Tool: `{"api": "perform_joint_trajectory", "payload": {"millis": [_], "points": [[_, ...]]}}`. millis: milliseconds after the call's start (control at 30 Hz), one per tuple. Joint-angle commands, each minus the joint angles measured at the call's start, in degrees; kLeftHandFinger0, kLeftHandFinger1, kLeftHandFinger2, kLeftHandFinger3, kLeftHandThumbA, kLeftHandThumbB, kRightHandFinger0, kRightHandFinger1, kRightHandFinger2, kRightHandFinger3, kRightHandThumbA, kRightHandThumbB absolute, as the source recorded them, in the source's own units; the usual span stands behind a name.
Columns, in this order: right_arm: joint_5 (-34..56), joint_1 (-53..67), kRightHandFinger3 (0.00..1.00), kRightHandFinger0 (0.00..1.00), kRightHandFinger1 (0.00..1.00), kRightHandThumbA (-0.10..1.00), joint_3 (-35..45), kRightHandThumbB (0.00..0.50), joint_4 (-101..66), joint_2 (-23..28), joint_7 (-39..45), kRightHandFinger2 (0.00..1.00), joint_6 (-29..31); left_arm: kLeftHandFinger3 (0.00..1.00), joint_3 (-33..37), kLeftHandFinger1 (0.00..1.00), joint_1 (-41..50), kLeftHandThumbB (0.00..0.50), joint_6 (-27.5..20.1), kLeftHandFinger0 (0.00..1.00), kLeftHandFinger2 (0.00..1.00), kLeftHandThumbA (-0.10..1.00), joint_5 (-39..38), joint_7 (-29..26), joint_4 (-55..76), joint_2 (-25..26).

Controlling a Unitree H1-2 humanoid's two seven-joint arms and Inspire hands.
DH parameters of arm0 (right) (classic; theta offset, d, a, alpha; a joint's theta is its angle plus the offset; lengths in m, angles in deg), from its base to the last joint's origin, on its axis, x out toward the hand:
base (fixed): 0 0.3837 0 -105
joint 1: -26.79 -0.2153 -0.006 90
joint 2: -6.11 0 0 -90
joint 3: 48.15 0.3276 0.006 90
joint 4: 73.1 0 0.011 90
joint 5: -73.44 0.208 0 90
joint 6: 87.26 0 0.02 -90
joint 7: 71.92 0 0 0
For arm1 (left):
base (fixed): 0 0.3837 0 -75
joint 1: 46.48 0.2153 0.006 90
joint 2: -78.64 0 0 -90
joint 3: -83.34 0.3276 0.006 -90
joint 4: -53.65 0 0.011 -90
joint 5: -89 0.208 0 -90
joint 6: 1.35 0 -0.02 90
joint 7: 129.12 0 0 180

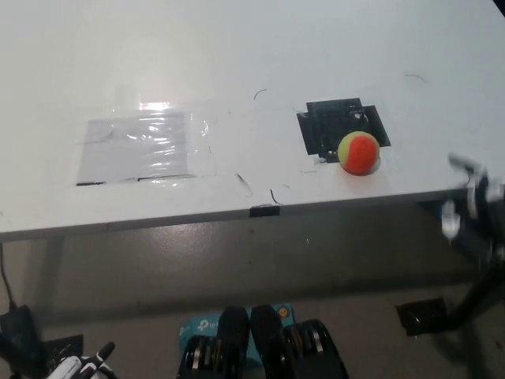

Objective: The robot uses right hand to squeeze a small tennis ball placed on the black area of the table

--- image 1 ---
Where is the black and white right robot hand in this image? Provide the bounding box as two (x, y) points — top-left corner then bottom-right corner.
(440, 152), (505, 253)

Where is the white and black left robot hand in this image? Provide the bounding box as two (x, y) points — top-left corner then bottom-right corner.
(46, 341), (118, 379)

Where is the orange and yellow tennis ball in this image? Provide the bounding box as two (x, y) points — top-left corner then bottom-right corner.
(337, 130), (381, 175)

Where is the black floor tape patch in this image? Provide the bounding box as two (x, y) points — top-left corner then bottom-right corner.
(42, 333), (85, 369)
(395, 297), (455, 337)

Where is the black power adapter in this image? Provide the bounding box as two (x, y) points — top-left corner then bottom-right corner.
(0, 302), (45, 377)

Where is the teal tp-link box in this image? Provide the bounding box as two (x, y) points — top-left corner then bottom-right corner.
(178, 302), (295, 358)

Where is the black tape patch on table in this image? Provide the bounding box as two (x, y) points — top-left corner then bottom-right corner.
(296, 96), (392, 165)

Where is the small black tape strip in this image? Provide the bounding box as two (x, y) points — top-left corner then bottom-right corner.
(249, 204), (282, 218)

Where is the white paper under clear film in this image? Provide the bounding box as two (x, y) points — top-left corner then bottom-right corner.
(73, 109), (219, 187)

